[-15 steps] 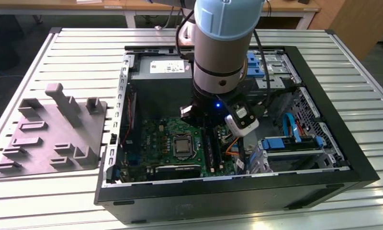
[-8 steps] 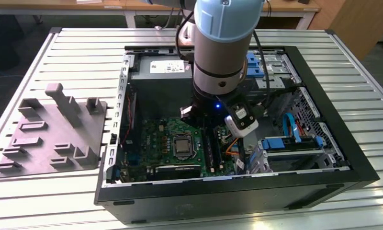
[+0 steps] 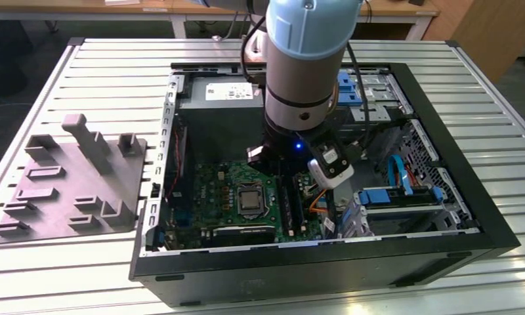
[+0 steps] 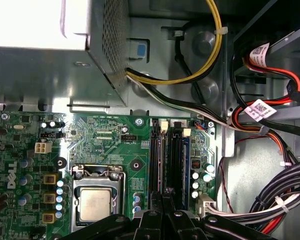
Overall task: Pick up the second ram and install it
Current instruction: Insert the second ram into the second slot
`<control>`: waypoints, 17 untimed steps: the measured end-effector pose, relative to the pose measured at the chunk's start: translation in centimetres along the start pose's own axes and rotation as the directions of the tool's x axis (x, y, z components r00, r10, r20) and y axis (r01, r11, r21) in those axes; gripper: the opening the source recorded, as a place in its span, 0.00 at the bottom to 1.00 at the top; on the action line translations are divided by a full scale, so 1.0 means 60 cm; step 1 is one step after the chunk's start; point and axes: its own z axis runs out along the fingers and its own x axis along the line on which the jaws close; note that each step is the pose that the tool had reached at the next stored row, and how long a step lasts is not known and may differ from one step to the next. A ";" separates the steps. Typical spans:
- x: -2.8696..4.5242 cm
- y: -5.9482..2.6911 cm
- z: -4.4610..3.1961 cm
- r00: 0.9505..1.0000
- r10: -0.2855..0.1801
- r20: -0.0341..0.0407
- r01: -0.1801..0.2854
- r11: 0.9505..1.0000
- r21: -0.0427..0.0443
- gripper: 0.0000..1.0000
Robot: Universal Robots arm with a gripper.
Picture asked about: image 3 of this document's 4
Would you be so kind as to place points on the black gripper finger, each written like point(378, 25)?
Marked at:
point(261, 160)

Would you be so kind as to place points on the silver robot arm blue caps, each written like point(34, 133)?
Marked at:
point(302, 82)

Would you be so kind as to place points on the silver CPU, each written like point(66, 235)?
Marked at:
point(251, 200)

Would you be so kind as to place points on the grey power supply unit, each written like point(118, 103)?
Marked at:
point(219, 131)

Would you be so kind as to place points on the green motherboard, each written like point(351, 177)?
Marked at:
point(210, 197)

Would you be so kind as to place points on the black CPU socket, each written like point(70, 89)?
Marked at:
point(251, 215)

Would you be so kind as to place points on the blue plastic bay latch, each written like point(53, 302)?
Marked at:
point(349, 95)

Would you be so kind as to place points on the metal optical drive cage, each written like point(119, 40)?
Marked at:
point(377, 115)

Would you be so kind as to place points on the black graphics card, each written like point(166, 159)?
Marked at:
point(241, 237)

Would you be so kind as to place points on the hard disk in blue carrier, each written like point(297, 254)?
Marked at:
point(377, 197)

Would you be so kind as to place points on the blue board connector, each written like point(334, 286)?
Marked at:
point(185, 219)

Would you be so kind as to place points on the metal disk bay cage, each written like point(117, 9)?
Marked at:
point(403, 209)

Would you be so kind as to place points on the blue VGA port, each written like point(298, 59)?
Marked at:
point(161, 239)

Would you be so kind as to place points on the black PC case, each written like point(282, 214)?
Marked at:
point(333, 272)

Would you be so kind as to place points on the grey parts rack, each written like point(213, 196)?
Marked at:
point(79, 197)

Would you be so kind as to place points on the brown wooden cabinet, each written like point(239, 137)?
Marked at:
point(486, 33)

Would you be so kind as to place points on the long wooden desk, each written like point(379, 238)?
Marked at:
point(93, 13)

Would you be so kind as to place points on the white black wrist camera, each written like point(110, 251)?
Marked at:
point(333, 170)

